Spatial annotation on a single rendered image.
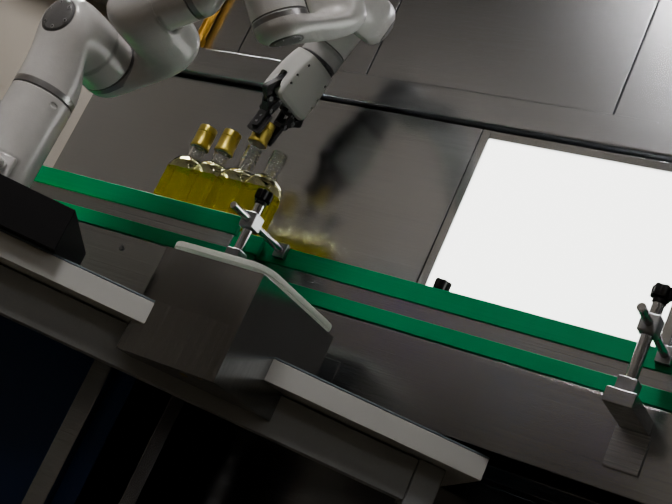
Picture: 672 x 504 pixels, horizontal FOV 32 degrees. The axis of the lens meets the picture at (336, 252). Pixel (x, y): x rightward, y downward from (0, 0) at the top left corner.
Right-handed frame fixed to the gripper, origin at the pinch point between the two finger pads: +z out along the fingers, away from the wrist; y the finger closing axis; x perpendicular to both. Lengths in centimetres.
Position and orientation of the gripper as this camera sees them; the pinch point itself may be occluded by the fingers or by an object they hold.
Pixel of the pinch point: (265, 128)
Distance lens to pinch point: 210.0
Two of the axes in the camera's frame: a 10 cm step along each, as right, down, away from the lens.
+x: 6.9, 4.3, -5.9
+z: -6.0, 7.9, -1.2
